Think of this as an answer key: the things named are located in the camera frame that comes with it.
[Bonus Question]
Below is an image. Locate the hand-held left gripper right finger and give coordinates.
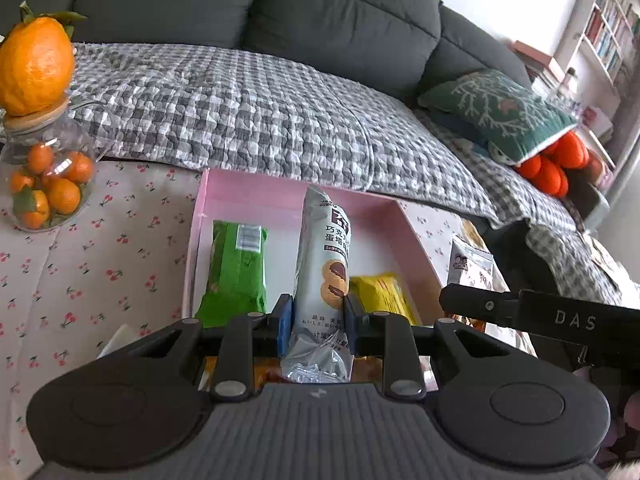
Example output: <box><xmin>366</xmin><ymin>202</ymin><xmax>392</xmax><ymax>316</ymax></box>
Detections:
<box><xmin>343</xmin><ymin>294</ymin><xmax>507</xmax><ymax>402</ymax></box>

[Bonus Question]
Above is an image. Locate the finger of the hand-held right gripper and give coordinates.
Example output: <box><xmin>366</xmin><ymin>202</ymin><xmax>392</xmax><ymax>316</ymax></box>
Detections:
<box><xmin>439</xmin><ymin>282</ymin><xmax>522</xmax><ymax>332</ymax></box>

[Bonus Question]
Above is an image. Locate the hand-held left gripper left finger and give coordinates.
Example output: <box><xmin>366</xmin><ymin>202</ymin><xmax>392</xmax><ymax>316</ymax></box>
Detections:
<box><xmin>131</xmin><ymin>294</ymin><xmax>294</xmax><ymax>403</ymax></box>

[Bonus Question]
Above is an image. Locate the white snack packet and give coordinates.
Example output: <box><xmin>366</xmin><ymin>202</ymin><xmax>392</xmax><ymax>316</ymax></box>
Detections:
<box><xmin>446</xmin><ymin>232</ymin><xmax>496</xmax><ymax>291</ymax></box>

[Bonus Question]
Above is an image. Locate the grey cookie snack packet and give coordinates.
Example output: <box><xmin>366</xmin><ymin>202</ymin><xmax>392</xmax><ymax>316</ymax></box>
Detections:
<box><xmin>280</xmin><ymin>184</ymin><xmax>357</xmax><ymax>385</ymax></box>

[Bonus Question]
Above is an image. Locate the pink cardboard box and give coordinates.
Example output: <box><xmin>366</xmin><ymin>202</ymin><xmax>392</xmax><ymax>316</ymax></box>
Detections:
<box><xmin>181</xmin><ymin>167</ymin><xmax>447</xmax><ymax>331</ymax></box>

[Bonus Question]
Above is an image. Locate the yellow snack packet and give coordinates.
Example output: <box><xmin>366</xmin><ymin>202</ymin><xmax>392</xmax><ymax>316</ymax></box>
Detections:
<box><xmin>348</xmin><ymin>272</ymin><xmax>418</xmax><ymax>327</ymax></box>

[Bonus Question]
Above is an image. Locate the orange snack packet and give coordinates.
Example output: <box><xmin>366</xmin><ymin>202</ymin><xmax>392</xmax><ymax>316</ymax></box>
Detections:
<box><xmin>205</xmin><ymin>356</ymin><xmax>282</xmax><ymax>390</ymax></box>

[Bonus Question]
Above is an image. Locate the green snack packet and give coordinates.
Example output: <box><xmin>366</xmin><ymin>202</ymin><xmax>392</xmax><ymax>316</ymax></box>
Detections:
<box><xmin>194</xmin><ymin>219</ymin><xmax>271</xmax><ymax>328</ymax></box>

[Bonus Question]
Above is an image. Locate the beige snack packet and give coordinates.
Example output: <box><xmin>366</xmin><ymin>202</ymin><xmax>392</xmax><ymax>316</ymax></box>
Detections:
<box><xmin>460</xmin><ymin>219</ymin><xmax>493</xmax><ymax>253</ymax></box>

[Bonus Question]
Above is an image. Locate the grey bin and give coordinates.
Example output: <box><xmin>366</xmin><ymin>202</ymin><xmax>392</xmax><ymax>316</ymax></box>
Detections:
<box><xmin>575</xmin><ymin>180</ymin><xmax>611</xmax><ymax>233</ymax></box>

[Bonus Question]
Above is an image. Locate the orange plush toy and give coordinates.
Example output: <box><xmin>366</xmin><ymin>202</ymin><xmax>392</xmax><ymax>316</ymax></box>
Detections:
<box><xmin>515</xmin><ymin>130</ymin><xmax>591</xmax><ymax>197</ymax></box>

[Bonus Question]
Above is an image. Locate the white paper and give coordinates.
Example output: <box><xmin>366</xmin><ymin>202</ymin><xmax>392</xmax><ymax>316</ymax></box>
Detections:
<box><xmin>97</xmin><ymin>324</ymin><xmax>136</xmax><ymax>358</ymax></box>

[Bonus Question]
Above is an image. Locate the cherry print tablecloth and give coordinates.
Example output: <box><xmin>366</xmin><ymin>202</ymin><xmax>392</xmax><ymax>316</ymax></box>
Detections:
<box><xmin>0</xmin><ymin>160</ymin><xmax>501</xmax><ymax>471</ymax></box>

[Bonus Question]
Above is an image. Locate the green branch print pillow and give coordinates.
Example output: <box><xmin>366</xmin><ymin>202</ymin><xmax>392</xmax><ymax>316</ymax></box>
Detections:
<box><xmin>417</xmin><ymin>67</ymin><xmax>580</xmax><ymax>166</ymax></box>

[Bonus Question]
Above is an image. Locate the grey checkered blanket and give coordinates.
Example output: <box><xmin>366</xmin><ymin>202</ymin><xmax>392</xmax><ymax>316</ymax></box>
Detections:
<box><xmin>67</xmin><ymin>40</ymin><xmax>623</xmax><ymax>306</ymax></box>

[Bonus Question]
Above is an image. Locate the stack of books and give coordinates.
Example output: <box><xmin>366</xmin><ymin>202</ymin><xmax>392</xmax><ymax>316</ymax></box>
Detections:
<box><xmin>510</xmin><ymin>40</ymin><xmax>568</xmax><ymax>96</ymax></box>

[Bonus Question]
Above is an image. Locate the pile of small tangerines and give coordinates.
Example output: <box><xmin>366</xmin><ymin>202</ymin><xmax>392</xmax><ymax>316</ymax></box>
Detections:
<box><xmin>10</xmin><ymin>142</ymin><xmax>96</xmax><ymax>231</ymax></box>

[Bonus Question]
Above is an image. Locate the glass jar with wooden lid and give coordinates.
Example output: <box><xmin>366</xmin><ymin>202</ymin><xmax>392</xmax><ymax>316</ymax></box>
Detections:
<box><xmin>0</xmin><ymin>100</ymin><xmax>108</xmax><ymax>233</ymax></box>

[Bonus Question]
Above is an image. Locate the white bookshelf with books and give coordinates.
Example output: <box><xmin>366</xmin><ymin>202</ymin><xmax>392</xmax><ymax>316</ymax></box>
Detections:
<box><xmin>555</xmin><ymin>0</ymin><xmax>640</xmax><ymax>106</ymax></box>

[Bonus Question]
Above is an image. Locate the dark grey sofa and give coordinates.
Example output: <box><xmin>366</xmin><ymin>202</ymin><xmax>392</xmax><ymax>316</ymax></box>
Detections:
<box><xmin>0</xmin><ymin>0</ymin><xmax>533</xmax><ymax>111</ymax></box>

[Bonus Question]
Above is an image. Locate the large orange citrus fruit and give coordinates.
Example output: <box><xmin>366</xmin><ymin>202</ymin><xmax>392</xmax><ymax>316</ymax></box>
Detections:
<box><xmin>0</xmin><ymin>2</ymin><xmax>88</xmax><ymax>117</ymax></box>

